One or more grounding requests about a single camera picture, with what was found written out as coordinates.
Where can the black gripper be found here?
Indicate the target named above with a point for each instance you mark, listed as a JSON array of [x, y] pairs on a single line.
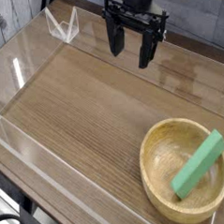
[[137, 15]]

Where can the green rectangular block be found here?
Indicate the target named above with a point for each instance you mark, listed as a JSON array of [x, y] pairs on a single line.
[[198, 164]]

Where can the wooden bowl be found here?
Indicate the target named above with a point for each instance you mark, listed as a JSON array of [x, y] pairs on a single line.
[[166, 148]]

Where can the clear acrylic corner bracket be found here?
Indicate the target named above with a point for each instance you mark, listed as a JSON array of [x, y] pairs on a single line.
[[65, 31]]

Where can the clear acrylic wall panel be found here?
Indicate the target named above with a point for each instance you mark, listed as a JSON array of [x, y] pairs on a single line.
[[61, 190]]

